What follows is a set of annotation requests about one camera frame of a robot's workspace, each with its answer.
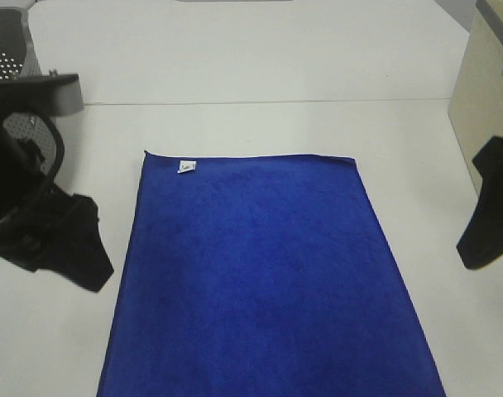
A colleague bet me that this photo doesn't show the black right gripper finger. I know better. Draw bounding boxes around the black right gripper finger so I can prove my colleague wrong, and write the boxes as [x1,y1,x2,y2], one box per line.
[457,136,503,270]

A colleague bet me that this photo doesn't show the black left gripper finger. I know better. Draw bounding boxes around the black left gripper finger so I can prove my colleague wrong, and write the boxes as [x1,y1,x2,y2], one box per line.
[31,185,114,293]

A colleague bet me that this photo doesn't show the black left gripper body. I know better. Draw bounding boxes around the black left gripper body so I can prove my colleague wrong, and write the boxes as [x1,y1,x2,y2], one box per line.
[0,78,65,265]

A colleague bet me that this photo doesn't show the blue towel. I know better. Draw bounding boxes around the blue towel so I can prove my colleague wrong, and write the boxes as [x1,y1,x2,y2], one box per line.
[98,153,445,396]

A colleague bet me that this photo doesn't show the grey perforated laundry basket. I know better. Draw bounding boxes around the grey perforated laundry basket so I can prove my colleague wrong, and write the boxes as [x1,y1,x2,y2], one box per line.
[0,7,56,172]

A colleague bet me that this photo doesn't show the beige plastic bin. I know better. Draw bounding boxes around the beige plastic bin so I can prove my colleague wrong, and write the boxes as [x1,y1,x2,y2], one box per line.
[448,1,503,190]

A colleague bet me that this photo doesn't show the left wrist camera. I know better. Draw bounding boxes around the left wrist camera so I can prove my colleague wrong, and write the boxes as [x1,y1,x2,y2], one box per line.
[35,69,84,117]

